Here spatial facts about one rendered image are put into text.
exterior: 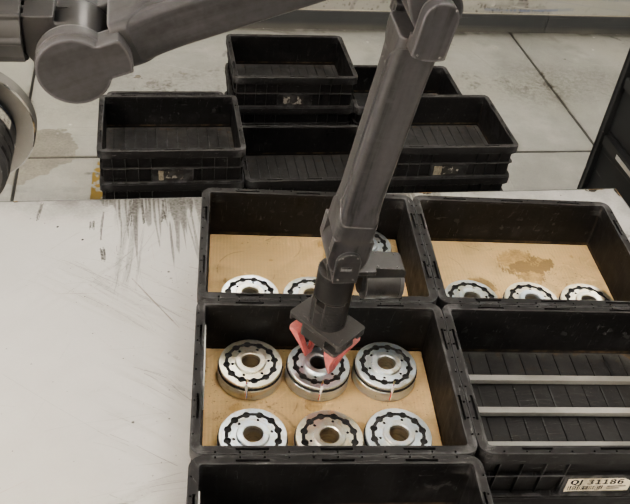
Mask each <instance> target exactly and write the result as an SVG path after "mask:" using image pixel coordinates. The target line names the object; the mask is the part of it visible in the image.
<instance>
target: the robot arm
mask: <svg viewBox="0 0 630 504"><path fill-rule="evenodd" d="M324 1H327V0H0V62H26V61H27V60H29V57H30V58H31V59H32V60H33V61H34V68H35V74H36V77H37V80H38V82H39V84H40V86H41V87H42V88H43V89H44V91H46V92H47V93H48V94H49V95H51V96H52V97H53V98H55V99H57V100H60V101H63V102H66V103H72V104H82V103H88V102H91V101H94V100H96V99H98V98H100V97H101V96H102V95H103V94H104V93H105V92H106V91H107V90H108V88H109V86H110V84H111V81H112V79H113V78H117V77H120V76H123V75H126V74H129V73H132V72H134V67H135V66H138V65H141V64H144V63H146V62H149V61H150V60H152V59H153V58H155V57H156V56H159V55H161V54H163V53H166V52H168V51H171V50H174V49H176V48H179V47H182V46H185V45H188V44H191V43H194V42H197V41H200V40H203V39H207V38H210V37H213V36H216V35H219V34H222V33H226V32H229V31H232V30H235V29H238V28H241V27H244V26H248V25H251V24H254V23H257V22H260V21H263V20H267V19H270V18H273V17H276V16H279V15H282V14H286V13H289V12H292V11H295V10H298V9H301V8H305V7H308V6H311V5H314V4H317V3H320V2H324ZM389 7H390V9H391V12H390V15H389V18H388V21H387V26H386V31H385V41H384V45H383V48H382V52H381V56H380V59H379V62H378V66H377V69H376V72H375V75H374V78H373V82H372V85H371V88H370V91H369V94H368V98H367V101H366V104H365V107H364V110H363V114H362V117H361V120H360V123H359V126H358V130H357V133H356V136H355V139H354V142H353V145H352V149H351V152H350V155H349V158H348V161H347V165H346V168H345V171H344V174H343V177H342V180H341V183H340V186H339V188H338V191H337V193H336V195H335V196H334V197H333V199H332V202H331V205H330V208H329V209H326V211H325V214H324V217H323V220H322V224H321V227H320V234H321V238H322V242H323V247H324V251H325V255H326V258H324V259H322V260H321V261H320V262H319V265H318V270H317V276H316V281H315V287H314V293H313V295H312V296H311V297H309V298H308V299H306V300H305V301H303V302H302V303H301V304H299V305H298V306H296V307H295V308H293V309H292V310H291V312H290V319H292V318H293V317H294V318H295V319H296V320H295V321H294V322H293V323H291V324H290V330H291V332H292V333H293V335H294V337H295V338H296V340H297V342H298V343H299V345H300V347H301V350H302V352H303V354H304V356H306V355H307V354H309V353H310V352H312V350H313V347H314V345H317V346H318V347H319V348H321V349H322V350H323V351H324V353H323V354H324V360H325V366H326V371H327V373H328V374H330V373H331V372H332V371H333V370H334V369H335V368H336V366H337V365H338V364H339V362H340V361H341V359H342V358H343V356H344V355H345V354H346V353H347V352H348V351H349V350H351V349H352V348H353V347H354V346H355V345H356V344H357V343H358V342H359V341H360V337H361V336H362V335H363V333H364V329H365V327H364V325H362V324H361V323H359V322H358V321H357V320H355V319H354V318H352V317H351V316H350V315H348V311H349V307H350V302H351V298H352V293H353V289H354V284H355V288H356V291H357V293H359V296H360V298H361V299H393V298H401V297H402V295H403V292H404V287H405V275H406V271H405V268H404V265H403V262H402V259H401V255H400V254H399V253H398V252H383V251H372V249H373V246H374V241H373V238H374V235H375V233H376V230H377V227H378V223H379V215H380V211H381V207H382V204H383V201H384V198H385V195H386V192H387V189H388V187H389V184H390V181H391V179H392V176H393V173H394V170H395V168H396V165H397V162H398V159H399V157H400V154H401V151H402V148H403V146H404V143H405V140H406V138H407V135H408V132H409V129H410V127H411V124H412V121H413V118H414V116H415V113H416V110H417V107H418V105H419V102H420V99H421V97H422V94H423V91H424V88H425V86H426V83H427V80H428V78H429V75H430V73H431V71H432V68H433V66H434V64H435V62H440V61H444V60H445V58H446V56H447V53H448V50H449V48H450V45H451V42H452V40H453V37H454V34H455V32H456V29H457V26H458V24H459V21H460V19H461V17H462V14H463V8H464V6H463V1H462V0H391V2H390V5H389ZM304 336H305V337H306V338H307V339H309V343H308V346H307V343H306V340H305V337H304Z"/></svg>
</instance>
